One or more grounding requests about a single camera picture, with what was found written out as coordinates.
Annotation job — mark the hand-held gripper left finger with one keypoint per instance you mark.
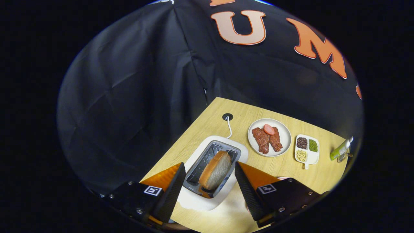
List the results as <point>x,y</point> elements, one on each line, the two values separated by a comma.
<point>169,194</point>

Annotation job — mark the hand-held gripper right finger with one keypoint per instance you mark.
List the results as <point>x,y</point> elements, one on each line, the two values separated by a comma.
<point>249,191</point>

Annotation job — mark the brown-crust bread slice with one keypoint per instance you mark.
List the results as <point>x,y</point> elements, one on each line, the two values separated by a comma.
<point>215,171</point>

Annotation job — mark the white toaster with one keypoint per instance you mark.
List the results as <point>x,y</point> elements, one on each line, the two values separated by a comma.
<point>197,201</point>

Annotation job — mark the pink round plate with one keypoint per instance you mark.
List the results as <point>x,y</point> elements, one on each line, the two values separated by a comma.
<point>283,178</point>

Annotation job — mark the brown meat piece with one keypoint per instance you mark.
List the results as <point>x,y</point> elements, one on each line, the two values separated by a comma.
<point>261,140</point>
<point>276,140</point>

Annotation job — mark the pink sausage piece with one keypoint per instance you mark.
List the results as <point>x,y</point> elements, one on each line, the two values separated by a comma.
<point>269,129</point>

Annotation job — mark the white round meat plate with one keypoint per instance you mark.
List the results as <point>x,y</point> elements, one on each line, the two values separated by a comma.
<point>284,132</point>

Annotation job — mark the white divided bean dish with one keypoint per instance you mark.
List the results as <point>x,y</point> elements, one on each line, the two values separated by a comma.
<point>312,157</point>

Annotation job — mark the silver bottle green label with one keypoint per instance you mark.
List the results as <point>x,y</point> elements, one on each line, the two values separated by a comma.
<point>339,150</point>

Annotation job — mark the black backdrop cloth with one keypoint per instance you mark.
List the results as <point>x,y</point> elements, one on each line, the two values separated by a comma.
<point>129,97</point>

